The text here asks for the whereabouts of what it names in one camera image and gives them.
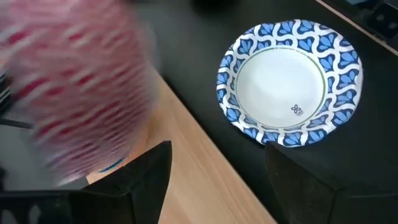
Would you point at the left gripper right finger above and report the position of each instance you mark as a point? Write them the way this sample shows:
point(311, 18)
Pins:
point(301, 193)

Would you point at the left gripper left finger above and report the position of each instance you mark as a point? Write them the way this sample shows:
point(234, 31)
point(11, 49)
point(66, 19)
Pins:
point(149, 186)

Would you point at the blue wave-patterned bowl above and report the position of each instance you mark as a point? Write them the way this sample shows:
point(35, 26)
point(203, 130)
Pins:
point(112, 166)

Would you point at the blue-patterned white paper bowl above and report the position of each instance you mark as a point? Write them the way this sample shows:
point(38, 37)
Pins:
point(280, 87)

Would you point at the red wave-patterned bowl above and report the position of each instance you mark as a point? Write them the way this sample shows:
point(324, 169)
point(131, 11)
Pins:
point(77, 77)

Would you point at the wooden shelf board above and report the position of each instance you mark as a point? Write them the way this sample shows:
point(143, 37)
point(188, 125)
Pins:
point(199, 186)

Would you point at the black table mat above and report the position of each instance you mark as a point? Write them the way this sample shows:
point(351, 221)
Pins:
point(192, 37)

